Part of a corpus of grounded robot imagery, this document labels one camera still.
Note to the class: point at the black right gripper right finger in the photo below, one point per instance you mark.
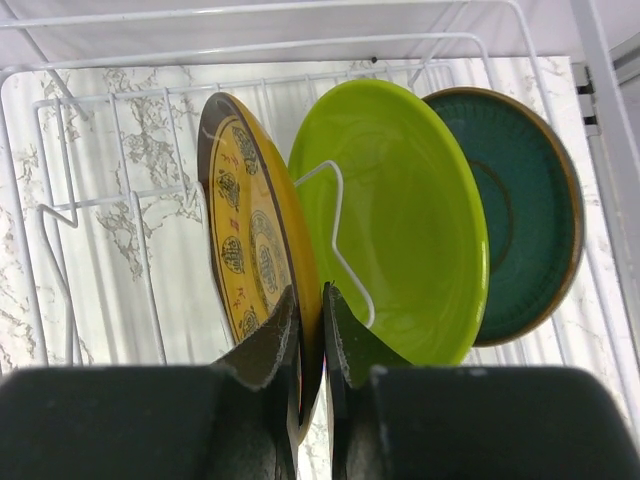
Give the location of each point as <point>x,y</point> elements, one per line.
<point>393,420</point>

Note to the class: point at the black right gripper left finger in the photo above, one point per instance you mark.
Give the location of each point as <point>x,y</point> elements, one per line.
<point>234,419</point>

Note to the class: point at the yellow patterned plate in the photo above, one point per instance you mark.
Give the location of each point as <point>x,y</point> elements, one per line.
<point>260,242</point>

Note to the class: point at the lime green plate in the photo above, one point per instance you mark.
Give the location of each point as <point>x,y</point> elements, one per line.
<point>395,217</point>

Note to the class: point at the dark green plate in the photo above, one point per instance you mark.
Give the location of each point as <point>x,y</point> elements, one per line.
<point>532,201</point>

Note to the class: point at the aluminium frame rail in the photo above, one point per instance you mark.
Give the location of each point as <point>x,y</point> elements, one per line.
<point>621,148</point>

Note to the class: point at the white wire dish rack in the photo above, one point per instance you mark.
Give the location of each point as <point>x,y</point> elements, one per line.
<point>105,241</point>

